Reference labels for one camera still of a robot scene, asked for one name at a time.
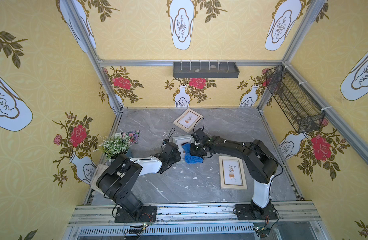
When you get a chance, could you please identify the beige work glove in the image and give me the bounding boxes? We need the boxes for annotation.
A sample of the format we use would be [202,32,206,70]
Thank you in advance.
[91,164,109,195]

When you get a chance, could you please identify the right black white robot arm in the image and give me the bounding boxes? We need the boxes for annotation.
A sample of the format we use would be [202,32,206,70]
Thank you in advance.
[190,133,279,219]

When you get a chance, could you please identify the beige picture frame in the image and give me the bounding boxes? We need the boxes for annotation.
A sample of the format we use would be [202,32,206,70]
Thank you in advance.
[174,109,203,133]
[219,156,247,190]

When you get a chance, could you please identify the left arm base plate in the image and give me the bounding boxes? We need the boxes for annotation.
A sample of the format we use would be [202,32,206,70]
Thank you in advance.
[115,206,157,223]

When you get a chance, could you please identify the potted green plant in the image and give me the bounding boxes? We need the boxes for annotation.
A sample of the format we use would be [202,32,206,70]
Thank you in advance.
[98,135,131,160]

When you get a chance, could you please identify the blue microfiber cloth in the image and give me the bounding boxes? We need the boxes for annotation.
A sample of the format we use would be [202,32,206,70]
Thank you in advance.
[182,143,203,164]

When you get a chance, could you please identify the black wire mesh basket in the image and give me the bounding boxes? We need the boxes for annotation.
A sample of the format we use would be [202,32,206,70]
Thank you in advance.
[264,66,325,133]

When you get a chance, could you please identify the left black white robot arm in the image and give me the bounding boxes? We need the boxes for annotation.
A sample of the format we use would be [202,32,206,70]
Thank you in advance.
[96,142,181,218]

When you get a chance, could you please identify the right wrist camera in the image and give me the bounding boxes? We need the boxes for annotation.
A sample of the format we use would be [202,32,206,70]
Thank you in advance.
[191,128,210,145]

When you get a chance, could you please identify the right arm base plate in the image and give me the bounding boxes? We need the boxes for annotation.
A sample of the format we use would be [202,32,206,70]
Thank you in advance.
[232,202,279,221]

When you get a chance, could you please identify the floral patterned box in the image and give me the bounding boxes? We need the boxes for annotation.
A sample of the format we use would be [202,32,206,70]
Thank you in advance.
[115,131,140,145]

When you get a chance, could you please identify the grey-green picture frame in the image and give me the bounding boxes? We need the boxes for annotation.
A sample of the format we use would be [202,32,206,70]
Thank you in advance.
[173,135,194,161]

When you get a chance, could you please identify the grey wall shelf tray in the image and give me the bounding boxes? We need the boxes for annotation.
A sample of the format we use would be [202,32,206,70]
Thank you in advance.
[173,61,240,79]

